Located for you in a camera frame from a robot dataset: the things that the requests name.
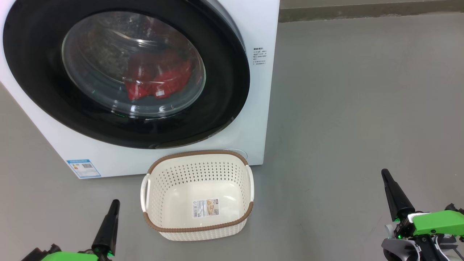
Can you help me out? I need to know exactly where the blue white energy label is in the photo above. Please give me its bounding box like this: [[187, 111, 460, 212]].
[[66, 159, 101, 178]]

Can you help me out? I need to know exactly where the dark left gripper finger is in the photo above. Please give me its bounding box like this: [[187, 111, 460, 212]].
[[92, 199, 120, 256]]

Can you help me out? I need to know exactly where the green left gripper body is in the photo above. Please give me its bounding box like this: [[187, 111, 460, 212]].
[[22, 245, 100, 261]]

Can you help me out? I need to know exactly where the black round glass washer door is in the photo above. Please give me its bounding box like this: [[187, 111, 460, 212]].
[[3, 0, 250, 149]]

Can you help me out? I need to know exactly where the white front-load washing machine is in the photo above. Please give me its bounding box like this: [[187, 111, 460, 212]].
[[0, 0, 280, 179]]

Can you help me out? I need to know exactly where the white paper product label sticker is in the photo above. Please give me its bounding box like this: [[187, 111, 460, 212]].
[[192, 198, 220, 218]]

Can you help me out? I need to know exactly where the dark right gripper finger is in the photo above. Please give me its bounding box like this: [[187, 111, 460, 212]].
[[381, 169, 415, 221]]

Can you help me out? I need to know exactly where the red cloth garment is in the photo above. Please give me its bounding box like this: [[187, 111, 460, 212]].
[[123, 51, 192, 101]]

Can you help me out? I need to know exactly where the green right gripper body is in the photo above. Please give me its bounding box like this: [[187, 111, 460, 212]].
[[395, 210, 464, 261]]

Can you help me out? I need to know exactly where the cream perforated basket brown rim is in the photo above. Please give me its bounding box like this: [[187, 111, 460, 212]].
[[140, 150, 254, 241]]

